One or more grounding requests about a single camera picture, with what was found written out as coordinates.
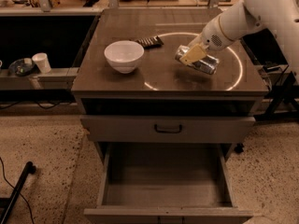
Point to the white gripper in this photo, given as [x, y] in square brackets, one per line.
[213, 35]

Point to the silver redbull can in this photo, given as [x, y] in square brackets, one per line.
[206, 65]

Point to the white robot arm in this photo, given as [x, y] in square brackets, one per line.
[247, 17]

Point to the grey drawer cabinet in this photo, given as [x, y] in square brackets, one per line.
[160, 86]

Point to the closed grey top drawer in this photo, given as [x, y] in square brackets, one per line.
[140, 129]

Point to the open grey middle drawer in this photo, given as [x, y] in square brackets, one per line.
[165, 184]

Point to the dark chocolate bar packet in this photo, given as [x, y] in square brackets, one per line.
[150, 42]

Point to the white ceramic bowl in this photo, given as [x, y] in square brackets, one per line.
[124, 56]

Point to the black stand at right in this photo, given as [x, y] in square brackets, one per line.
[283, 99]

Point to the white paper cup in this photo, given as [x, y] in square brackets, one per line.
[42, 62]

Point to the dark round dish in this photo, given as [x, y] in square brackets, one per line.
[22, 67]

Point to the black floor pole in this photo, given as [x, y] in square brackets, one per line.
[7, 204]

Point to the black drawer handle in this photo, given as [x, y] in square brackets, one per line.
[168, 129]

